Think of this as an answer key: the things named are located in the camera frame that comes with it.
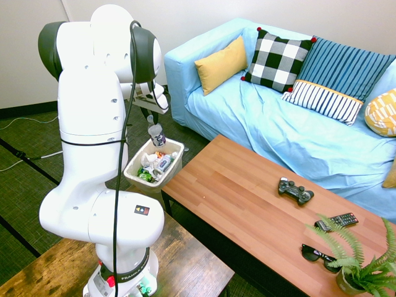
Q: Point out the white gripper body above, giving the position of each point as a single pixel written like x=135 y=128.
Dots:
x=148 y=99

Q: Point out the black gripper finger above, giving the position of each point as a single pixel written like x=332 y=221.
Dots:
x=145 y=115
x=156 y=118

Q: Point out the clear plastic bottle purple label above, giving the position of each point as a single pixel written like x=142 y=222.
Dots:
x=157 y=136

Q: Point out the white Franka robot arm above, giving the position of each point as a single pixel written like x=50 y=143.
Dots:
x=89 y=123

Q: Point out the crumpled white paper trash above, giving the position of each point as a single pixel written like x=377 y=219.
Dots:
x=148 y=160

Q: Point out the discarded bottle blue label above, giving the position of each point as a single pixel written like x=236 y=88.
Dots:
x=163 y=164

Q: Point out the green wrapper trash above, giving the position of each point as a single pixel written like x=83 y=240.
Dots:
x=144 y=176

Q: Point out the white trash bin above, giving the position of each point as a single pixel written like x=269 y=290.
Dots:
x=167 y=181

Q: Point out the plain yellow pillow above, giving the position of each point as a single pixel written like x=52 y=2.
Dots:
x=221 y=65

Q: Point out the wooden coffee table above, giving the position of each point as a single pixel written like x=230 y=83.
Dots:
x=241 y=198

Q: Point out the black baseboard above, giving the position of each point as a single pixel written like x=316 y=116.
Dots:
x=28 y=109

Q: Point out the light blue sofa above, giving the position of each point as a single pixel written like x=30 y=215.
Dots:
x=278 y=133

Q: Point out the black white checkered pillow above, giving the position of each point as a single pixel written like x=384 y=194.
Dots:
x=275 y=60

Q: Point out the rustic wooden robot table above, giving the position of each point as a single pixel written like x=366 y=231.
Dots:
x=185 y=266

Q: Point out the black game controller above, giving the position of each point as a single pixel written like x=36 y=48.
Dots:
x=294 y=190

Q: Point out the white navy striped pillow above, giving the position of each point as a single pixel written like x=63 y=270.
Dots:
x=325 y=100

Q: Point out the red stop button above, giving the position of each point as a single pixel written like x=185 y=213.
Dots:
x=110 y=281

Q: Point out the blue striped pillow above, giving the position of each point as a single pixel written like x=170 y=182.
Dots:
x=343 y=68

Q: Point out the black sunglasses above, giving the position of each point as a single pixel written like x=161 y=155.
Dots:
x=314 y=253

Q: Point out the black remote control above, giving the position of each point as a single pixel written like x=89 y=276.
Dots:
x=338 y=221

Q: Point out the yellow white patterned pillow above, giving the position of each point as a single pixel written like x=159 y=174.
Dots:
x=382 y=113

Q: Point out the mustard pillow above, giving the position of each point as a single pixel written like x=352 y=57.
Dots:
x=391 y=176

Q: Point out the green plant pot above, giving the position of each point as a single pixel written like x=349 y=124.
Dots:
x=345 y=283

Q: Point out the green fern plant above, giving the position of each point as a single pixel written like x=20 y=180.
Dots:
x=362 y=266

